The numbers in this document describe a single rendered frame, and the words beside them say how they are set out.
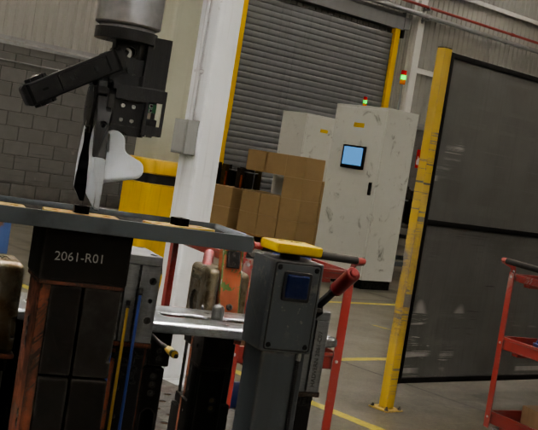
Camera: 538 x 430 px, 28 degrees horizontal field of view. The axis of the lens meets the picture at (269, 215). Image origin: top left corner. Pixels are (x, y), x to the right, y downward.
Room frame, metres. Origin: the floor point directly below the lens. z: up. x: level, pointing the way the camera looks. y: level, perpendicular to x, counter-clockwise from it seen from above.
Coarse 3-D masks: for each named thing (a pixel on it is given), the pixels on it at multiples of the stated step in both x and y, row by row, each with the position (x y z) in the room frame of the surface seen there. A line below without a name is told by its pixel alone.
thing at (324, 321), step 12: (324, 312) 1.48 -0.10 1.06; (324, 324) 1.48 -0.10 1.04; (324, 336) 1.48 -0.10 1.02; (312, 348) 1.48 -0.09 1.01; (324, 348) 1.49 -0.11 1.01; (312, 360) 1.48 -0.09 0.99; (312, 372) 1.48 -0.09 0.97; (300, 384) 1.47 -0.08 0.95; (312, 384) 1.48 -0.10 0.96; (300, 396) 1.49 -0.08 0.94; (312, 396) 1.49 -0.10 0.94; (300, 408) 1.49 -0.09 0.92; (300, 420) 1.49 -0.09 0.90
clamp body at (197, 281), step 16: (192, 272) 1.86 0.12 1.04; (208, 272) 1.79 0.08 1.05; (192, 288) 1.85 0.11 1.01; (208, 288) 1.78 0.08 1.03; (192, 304) 1.85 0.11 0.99; (208, 304) 1.78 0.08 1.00; (240, 304) 1.80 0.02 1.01; (192, 336) 1.81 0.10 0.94; (224, 384) 1.81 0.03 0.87; (176, 400) 1.86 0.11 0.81; (224, 400) 1.81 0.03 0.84; (176, 416) 1.83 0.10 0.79; (224, 416) 1.81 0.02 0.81
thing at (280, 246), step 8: (264, 240) 1.33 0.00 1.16; (272, 240) 1.31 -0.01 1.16; (280, 240) 1.33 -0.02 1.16; (272, 248) 1.30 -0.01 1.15; (280, 248) 1.28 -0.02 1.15; (288, 248) 1.29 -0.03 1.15; (296, 248) 1.29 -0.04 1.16; (304, 248) 1.29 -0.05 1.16; (312, 248) 1.30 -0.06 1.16; (320, 248) 1.30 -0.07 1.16; (280, 256) 1.31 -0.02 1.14; (288, 256) 1.31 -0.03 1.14; (296, 256) 1.31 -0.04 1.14; (312, 256) 1.30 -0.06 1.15; (320, 256) 1.30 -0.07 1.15
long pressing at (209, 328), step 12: (24, 300) 1.53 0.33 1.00; (24, 312) 1.44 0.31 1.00; (156, 312) 1.61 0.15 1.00; (168, 312) 1.63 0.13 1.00; (180, 312) 1.65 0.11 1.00; (192, 312) 1.67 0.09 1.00; (204, 312) 1.69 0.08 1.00; (228, 312) 1.73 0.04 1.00; (156, 324) 1.51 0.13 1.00; (168, 324) 1.52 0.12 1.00; (180, 324) 1.53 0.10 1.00; (192, 324) 1.54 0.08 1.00; (204, 324) 1.55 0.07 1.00; (216, 324) 1.59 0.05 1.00; (228, 324) 1.61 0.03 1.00; (240, 324) 1.63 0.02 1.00; (204, 336) 1.54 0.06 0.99; (216, 336) 1.55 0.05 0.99; (228, 336) 1.55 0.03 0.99; (240, 336) 1.56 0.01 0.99
